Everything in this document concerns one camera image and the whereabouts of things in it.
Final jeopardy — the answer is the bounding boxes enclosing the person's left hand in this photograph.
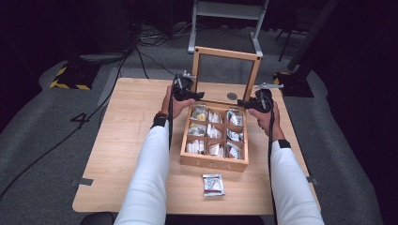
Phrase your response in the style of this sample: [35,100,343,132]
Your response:
[161,84,197,121]

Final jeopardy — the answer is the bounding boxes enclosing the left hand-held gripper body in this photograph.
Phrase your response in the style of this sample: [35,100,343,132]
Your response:
[171,69,198,101]

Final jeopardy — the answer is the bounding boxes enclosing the hand-held gripper cable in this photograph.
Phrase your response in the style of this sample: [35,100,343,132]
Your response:
[167,93,176,152]
[267,105,280,225]

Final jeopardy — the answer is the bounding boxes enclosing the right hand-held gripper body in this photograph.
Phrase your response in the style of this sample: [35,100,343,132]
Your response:
[251,82,285,114]

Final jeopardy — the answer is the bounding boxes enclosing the right hand-held gripper cable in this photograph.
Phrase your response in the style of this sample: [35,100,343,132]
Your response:
[267,105,280,225]

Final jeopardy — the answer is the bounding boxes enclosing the person's right hand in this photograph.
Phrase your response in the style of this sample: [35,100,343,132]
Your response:
[249,100,286,143]

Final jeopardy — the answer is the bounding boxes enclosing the group of tea packets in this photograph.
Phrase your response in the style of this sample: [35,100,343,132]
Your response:
[185,104,245,160]

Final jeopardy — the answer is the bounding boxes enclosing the bundle of floor cables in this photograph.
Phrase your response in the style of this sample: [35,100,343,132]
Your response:
[137,22,196,49]

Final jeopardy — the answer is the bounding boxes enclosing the white metal stand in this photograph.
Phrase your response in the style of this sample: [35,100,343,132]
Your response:
[187,0,271,60]

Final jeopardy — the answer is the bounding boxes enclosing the dark slanted pole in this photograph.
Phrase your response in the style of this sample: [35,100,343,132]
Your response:
[285,0,341,72]

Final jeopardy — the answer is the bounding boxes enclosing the thin black floor cable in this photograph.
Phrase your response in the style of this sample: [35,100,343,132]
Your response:
[135,46,188,83]

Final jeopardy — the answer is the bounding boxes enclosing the left hand-held gripper cable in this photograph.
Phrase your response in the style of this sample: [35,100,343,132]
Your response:
[167,93,176,152]

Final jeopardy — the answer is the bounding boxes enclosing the red bead bracelet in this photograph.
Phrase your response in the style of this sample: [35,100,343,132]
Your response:
[153,110,170,122]

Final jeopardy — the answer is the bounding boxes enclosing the wooden tea box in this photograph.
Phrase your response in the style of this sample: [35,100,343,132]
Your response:
[179,46,264,173]

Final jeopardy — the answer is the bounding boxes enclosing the black tripod legs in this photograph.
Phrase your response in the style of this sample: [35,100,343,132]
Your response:
[274,27,303,63]

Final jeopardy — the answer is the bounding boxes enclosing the long black floor cable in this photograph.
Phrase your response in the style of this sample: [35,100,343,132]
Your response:
[0,46,134,202]

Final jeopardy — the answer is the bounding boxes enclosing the grey flat stand base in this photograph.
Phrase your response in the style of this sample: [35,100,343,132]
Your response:
[79,51,130,66]

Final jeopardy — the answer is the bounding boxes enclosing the black left wristband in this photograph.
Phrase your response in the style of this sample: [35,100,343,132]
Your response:
[150,116,169,129]

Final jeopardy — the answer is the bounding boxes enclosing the person's lap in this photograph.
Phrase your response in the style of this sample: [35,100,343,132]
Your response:
[79,211,266,225]

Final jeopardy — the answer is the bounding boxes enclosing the silver tea packet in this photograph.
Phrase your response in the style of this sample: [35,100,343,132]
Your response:
[202,172,226,198]

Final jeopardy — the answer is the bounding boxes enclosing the black yellow striped base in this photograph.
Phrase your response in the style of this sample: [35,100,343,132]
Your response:
[272,70,315,98]
[49,61,101,92]

